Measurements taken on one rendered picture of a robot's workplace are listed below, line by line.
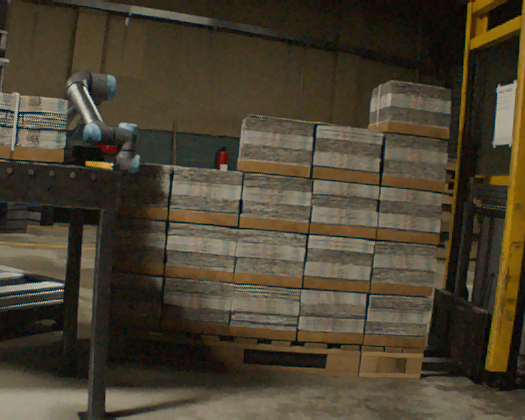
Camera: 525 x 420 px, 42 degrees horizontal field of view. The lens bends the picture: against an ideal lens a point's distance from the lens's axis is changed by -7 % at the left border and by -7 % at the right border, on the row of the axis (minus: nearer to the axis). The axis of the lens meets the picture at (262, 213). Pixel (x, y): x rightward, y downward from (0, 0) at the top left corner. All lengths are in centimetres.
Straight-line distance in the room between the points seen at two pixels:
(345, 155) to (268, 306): 70
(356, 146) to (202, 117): 719
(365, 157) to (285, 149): 34
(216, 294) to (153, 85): 710
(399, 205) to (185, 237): 91
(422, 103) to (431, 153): 22
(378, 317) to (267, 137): 90
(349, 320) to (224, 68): 753
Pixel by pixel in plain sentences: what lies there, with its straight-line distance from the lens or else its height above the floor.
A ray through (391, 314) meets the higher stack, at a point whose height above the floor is 29.
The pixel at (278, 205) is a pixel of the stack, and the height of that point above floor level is 71.
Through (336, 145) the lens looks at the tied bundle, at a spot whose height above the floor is 98.
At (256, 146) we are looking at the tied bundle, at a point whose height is 94.
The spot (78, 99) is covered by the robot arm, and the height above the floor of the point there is 107.
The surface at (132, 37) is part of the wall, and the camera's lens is 990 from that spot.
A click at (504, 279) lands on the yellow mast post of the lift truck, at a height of 50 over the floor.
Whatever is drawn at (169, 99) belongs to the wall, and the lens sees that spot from 997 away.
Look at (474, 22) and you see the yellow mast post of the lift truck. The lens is 386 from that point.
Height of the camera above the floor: 83
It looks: 3 degrees down
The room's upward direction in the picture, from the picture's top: 6 degrees clockwise
